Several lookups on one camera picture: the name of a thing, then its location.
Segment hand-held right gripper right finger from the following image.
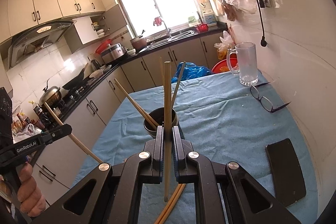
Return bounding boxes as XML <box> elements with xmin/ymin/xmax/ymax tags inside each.
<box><xmin>172</xmin><ymin>126</ymin><xmax>302</xmax><ymax>224</ymax></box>

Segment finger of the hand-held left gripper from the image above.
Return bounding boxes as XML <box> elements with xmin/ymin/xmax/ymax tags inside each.
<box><xmin>25</xmin><ymin>124</ymin><xmax>73</xmax><ymax>165</ymax></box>

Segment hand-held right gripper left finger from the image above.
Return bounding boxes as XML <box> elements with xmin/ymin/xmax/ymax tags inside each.
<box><xmin>33</xmin><ymin>126</ymin><xmax>165</xmax><ymax>224</ymax></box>

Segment long wooden chopstick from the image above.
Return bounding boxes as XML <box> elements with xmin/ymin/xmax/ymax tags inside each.
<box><xmin>114</xmin><ymin>80</ymin><xmax>156</xmax><ymax>130</ymax></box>
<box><xmin>44</xmin><ymin>102</ymin><xmax>104</xmax><ymax>164</ymax></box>
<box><xmin>116</xmin><ymin>79</ymin><xmax>160</xmax><ymax>127</ymax></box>
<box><xmin>154</xmin><ymin>183</ymin><xmax>183</xmax><ymax>224</ymax></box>
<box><xmin>159</xmin><ymin>184</ymin><xmax>186</xmax><ymax>224</ymax></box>
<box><xmin>172</xmin><ymin>61</ymin><xmax>186</xmax><ymax>110</ymax></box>
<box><xmin>164</xmin><ymin>62</ymin><xmax>172</xmax><ymax>202</ymax></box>

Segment dark perforated utensil holder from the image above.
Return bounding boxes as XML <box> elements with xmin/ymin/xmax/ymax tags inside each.
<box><xmin>143</xmin><ymin>107</ymin><xmax>180</xmax><ymax>139</ymax></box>

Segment person's left hand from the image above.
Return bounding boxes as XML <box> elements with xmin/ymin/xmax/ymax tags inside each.
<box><xmin>16</xmin><ymin>162</ymin><xmax>47</xmax><ymax>219</ymax></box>

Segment white plastic bag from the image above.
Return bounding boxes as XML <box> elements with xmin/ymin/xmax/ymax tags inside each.
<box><xmin>13</xmin><ymin>123</ymin><xmax>43</xmax><ymax>143</ymax></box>

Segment dark oil bottle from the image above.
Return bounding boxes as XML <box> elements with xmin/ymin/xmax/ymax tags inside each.
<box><xmin>28</xmin><ymin>100</ymin><xmax>44</xmax><ymax>120</ymax></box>

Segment sauce bottles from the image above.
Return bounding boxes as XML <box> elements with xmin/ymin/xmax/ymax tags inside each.
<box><xmin>15</xmin><ymin>112</ymin><xmax>35</xmax><ymax>133</ymax></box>

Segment metal wok with lid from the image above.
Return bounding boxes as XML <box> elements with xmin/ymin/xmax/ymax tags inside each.
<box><xmin>39</xmin><ymin>79</ymin><xmax>62</xmax><ymax>109</ymax></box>

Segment gas stove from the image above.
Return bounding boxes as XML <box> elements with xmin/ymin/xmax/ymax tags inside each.
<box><xmin>52</xmin><ymin>85</ymin><xmax>90</xmax><ymax>106</ymax></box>

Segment beige lower cabinets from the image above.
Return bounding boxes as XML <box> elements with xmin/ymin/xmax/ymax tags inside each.
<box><xmin>34</xmin><ymin>35</ymin><xmax>232</xmax><ymax>188</ymax></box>

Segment blue table cloth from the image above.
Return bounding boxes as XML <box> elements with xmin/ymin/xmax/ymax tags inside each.
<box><xmin>69</xmin><ymin>67</ymin><xmax>319</xmax><ymax>224</ymax></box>

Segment black frying wok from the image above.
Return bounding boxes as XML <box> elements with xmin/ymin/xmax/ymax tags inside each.
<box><xmin>62</xmin><ymin>68</ymin><xmax>91</xmax><ymax>91</ymax></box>

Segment steel kettle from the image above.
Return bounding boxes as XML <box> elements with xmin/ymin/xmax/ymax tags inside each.
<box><xmin>90</xmin><ymin>58</ymin><xmax>102</xmax><ymax>71</ymax></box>

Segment blue plastic bag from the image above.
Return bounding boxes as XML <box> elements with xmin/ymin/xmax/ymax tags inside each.
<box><xmin>172</xmin><ymin>62</ymin><xmax>212</xmax><ymax>84</ymax></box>

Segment steel range hood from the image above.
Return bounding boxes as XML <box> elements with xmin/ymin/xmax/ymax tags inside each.
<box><xmin>7</xmin><ymin>20</ymin><xmax>78</xmax><ymax>70</ymax></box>

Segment silver rice cooker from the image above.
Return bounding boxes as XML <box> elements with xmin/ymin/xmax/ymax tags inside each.
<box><xmin>101</xmin><ymin>43</ymin><xmax>127</xmax><ymax>64</ymax></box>

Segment red plastic basin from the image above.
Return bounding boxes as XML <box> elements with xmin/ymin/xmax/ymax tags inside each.
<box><xmin>211</xmin><ymin>60</ymin><xmax>232</xmax><ymax>75</ymax></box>
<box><xmin>95</xmin><ymin>39</ymin><xmax>112</xmax><ymax>55</ymax></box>

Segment black kitchen countertop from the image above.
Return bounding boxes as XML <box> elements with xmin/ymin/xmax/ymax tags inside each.
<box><xmin>34</xmin><ymin>21</ymin><xmax>228</xmax><ymax>130</ymax></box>

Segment black eyeglasses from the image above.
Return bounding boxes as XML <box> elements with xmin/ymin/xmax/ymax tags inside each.
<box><xmin>249</xmin><ymin>81</ymin><xmax>292</xmax><ymax>113</ymax></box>

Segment stack of white dishes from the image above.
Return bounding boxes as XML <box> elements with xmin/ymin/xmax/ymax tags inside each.
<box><xmin>92</xmin><ymin>22</ymin><xmax>106</xmax><ymax>38</ymax></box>

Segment black smartphone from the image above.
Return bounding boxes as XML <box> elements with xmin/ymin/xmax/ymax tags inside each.
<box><xmin>265</xmin><ymin>138</ymin><xmax>307</xmax><ymax>208</ymax></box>

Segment brown cooking pot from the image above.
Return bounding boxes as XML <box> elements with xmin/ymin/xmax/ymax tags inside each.
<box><xmin>130</xmin><ymin>29</ymin><xmax>148</xmax><ymax>51</ymax></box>

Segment clear glass mug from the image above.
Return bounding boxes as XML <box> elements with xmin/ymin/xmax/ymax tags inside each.
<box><xmin>226</xmin><ymin>42</ymin><xmax>259</xmax><ymax>87</ymax></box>

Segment steel kitchen sink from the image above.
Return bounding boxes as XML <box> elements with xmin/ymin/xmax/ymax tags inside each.
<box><xmin>139</xmin><ymin>29</ymin><xmax>195</xmax><ymax>53</ymax></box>

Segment clear plastic bag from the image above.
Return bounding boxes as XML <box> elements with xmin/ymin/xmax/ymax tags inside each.
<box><xmin>214</xmin><ymin>30</ymin><xmax>234</xmax><ymax>59</ymax></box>

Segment steel kitchen faucet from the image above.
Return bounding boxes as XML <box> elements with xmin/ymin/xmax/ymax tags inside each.
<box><xmin>153</xmin><ymin>16</ymin><xmax>173</xmax><ymax>38</ymax></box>

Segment white detergent jug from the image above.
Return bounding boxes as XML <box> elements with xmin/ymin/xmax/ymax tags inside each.
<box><xmin>202</xmin><ymin>9</ymin><xmax>218</xmax><ymax>24</ymax></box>

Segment beige upper wall cabinets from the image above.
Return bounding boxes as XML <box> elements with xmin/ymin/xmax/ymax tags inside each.
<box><xmin>0</xmin><ymin>0</ymin><xmax>129</xmax><ymax>45</ymax></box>

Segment black power cable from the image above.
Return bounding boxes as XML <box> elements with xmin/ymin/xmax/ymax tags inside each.
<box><xmin>243</xmin><ymin>0</ymin><xmax>268</xmax><ymax>47</ymax></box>

